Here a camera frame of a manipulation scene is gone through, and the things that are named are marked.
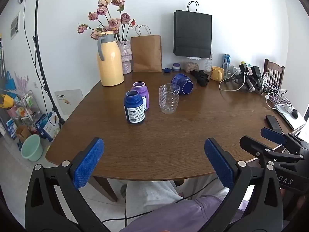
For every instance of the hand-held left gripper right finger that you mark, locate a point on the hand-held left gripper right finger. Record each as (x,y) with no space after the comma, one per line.
(218,164)

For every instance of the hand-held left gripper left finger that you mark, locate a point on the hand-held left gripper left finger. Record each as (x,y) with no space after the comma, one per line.
(87,165)

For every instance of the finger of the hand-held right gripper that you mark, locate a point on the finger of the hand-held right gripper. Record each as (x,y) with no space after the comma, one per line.
(253,146)
(272,135)

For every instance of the clear ribbed plastic cup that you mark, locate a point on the clear ribbed plastic cup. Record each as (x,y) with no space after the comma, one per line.
(169,99)

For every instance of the black phone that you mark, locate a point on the black phone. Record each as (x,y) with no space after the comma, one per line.
(274,124)

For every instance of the white flat box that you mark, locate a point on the white flat box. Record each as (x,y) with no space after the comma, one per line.
(293,122)

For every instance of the blue and white boxes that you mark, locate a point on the blue and white boxes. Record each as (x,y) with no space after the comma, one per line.
(44,127)

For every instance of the green plastic bucket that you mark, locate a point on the green plastic bucket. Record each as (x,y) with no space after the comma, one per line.
(31,148)

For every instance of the black handheld devices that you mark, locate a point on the black handheld devices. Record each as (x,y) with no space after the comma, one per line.
(249,79)

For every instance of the person's purple clothing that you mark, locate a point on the person's purple clothing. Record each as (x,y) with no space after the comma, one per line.
(178,216)

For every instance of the wooden chair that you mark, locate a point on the wooden chair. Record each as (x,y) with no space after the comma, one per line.
(274,69)

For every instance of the white board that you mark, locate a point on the white board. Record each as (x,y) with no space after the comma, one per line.
(68,101)

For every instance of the person's grey trousers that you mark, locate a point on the person's grey trousers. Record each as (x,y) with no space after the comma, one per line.
(154,194)

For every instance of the cardboard box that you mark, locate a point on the cardboard box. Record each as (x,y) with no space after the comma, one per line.
(23,133)

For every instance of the blue jar with white label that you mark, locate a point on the blue jar with white label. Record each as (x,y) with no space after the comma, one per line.
(134,108)

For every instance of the clear drinking glass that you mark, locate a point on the clear drinking glass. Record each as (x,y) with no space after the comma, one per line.
(228,72)

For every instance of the yellow mug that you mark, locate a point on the yellow mug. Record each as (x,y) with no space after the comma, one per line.
(216,73)

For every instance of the black gloves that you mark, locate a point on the black gloves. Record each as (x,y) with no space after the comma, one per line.
(200,77)

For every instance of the blue and white carton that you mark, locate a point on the blue and white carton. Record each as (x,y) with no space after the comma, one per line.
(226,59)

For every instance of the purple plastic jar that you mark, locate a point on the purple plastic jar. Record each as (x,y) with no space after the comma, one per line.
(142,94)

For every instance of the pink speckled sponge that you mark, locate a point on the pink speckled sponge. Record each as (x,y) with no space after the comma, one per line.
(192,67)

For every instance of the yellow thermos jug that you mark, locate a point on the yellow thermos jug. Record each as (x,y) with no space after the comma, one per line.
(111,62)

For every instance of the small jar with purple lid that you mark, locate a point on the small jar with purple lid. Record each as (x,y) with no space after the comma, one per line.
(176,67)

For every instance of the small blue cap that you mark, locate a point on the small blue cap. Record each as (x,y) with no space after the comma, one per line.
(166,70)

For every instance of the blue bag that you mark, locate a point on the blue bag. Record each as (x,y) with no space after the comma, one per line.
(10,82)

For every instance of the black light stand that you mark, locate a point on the black light stand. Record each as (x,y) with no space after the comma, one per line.
(41,60)

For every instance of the pale pink ceramic vase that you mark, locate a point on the pale pink ceramic vase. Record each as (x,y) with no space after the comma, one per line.
(125,55)

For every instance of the brown paper bag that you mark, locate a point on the brown paper bag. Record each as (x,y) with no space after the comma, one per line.
(147,54)

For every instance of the black paper bag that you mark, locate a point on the black paper bag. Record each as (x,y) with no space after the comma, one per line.
(192,33)

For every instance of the dried pink roses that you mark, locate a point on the dried pink roses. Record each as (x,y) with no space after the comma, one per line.
(113,23)

